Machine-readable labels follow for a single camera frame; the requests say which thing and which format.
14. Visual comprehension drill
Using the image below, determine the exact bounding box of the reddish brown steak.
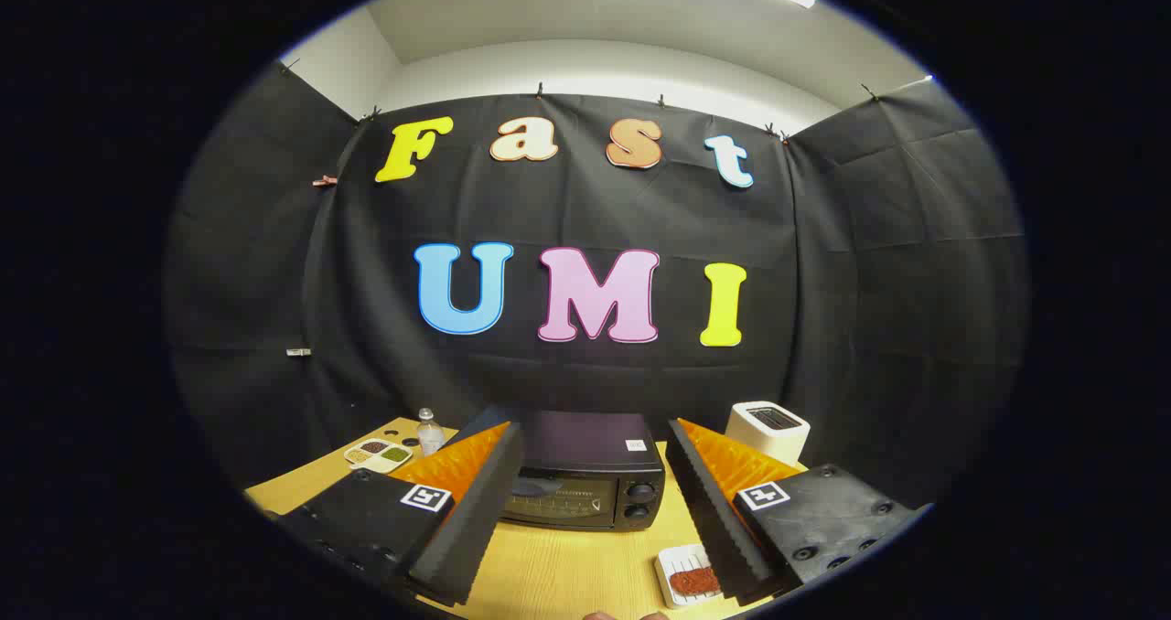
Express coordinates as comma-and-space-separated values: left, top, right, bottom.
670, 565, 724, 599

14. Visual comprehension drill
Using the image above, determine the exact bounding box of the white divided condiment dish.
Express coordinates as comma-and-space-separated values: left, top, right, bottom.
344, 437, 414, 473

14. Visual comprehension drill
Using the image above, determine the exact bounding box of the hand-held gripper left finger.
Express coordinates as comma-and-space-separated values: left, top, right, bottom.
274, 421, 527, 607

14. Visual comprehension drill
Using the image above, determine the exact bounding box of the white rectangular plate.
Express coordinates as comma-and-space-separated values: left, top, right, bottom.
655, 544, 733, 610

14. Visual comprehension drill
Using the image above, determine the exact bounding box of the white bread toaster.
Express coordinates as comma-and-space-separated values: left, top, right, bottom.
725, 401, 811, 467

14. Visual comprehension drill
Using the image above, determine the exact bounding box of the black toaster oven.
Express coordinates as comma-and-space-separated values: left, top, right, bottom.
444, 407, 666, 531

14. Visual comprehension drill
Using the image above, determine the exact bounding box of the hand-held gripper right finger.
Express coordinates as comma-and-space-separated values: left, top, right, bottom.
665, 417, 921, 607

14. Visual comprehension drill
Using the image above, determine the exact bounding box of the black backdrop cloth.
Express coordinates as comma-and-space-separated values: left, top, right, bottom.
165, 58, 1033, 511

